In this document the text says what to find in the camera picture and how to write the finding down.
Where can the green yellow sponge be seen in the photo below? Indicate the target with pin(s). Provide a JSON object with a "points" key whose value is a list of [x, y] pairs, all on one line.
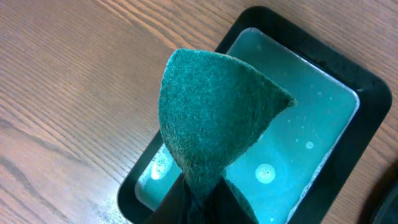
{"points": [[212, 109]]}

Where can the round black serving tray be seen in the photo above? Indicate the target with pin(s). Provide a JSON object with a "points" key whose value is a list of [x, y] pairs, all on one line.
{"points": [[380, 206]]}

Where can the black rectangular water tray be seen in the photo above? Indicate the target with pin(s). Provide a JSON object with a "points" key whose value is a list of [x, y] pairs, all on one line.
{"points": [[293, 173]]}

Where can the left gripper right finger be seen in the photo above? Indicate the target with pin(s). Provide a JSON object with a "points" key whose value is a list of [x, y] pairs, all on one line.
{"points": [[227, 207]]}

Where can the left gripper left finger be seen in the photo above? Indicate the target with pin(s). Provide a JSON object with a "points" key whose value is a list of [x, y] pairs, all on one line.
{"points": [[175, 207]]}

